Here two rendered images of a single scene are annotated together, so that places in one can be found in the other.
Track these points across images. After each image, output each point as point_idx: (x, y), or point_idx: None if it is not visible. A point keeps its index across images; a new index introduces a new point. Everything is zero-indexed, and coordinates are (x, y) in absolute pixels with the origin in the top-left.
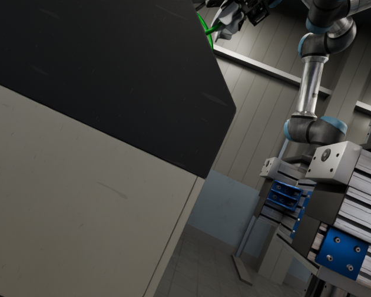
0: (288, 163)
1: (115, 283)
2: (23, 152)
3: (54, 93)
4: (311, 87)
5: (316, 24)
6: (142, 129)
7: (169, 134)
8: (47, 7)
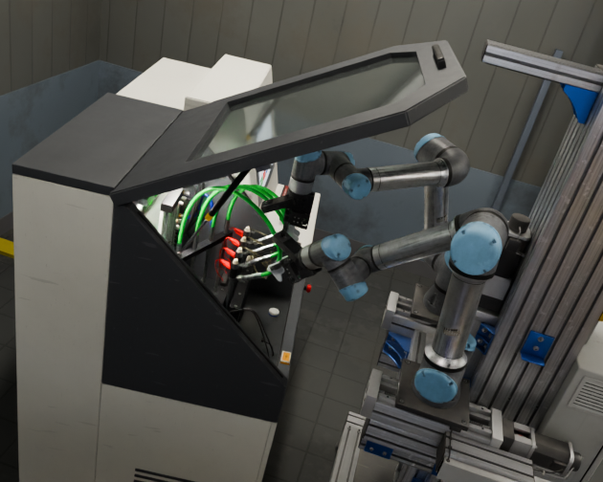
0: (404, 312)
1: (240, 471)
2: (168, 422)
3: (173, 393)
4: (434, 212)
5: None
6: (230, 404)
7: (247, 405)
8: (149, 351)
